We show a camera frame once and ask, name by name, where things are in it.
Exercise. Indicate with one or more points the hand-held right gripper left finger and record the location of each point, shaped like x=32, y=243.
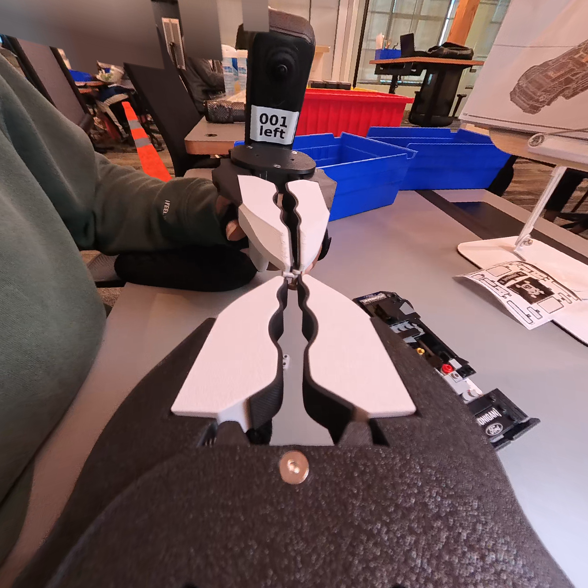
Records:
x=225, y=358

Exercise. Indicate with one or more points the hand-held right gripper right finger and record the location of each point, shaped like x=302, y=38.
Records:
x=363, y=358

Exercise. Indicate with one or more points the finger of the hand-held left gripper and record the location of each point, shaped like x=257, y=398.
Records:
x=262, y=216
x=312, y=216

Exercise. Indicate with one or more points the small light grey lego piece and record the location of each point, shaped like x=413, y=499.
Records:
x=289, y=274

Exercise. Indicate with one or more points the black lego car model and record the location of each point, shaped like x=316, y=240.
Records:
x=496, y=418

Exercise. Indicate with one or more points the person's left forearm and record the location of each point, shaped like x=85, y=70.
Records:
x=147, y=211

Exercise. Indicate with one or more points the lego instruction booklet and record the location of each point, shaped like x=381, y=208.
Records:
x=524, y=55

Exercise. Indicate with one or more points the person's left hand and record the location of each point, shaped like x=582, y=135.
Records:
x=228, y=207

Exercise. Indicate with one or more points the red plastic bin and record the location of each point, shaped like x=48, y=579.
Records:
x=354, y=110

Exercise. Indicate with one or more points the light wooden table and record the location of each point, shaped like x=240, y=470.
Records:
x=207, y=136

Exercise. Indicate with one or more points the black mesh pad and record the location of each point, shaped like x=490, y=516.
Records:
x=175, y=271

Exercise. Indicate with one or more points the black office chair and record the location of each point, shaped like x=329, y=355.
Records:
x=441, y=92
x=161, y=110

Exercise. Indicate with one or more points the orange traffic cone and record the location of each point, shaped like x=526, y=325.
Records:
x=147, y=147

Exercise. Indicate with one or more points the background wooden desk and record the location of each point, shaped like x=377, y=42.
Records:
x=423, y=62

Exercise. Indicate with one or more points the white tray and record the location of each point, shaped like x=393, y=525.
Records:
x=487, y=250

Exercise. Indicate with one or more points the white sticker sheet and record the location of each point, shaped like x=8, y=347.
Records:
x=524, y=289

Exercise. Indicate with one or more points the person's green sweatshirt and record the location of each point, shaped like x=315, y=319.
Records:
x=37, y=322

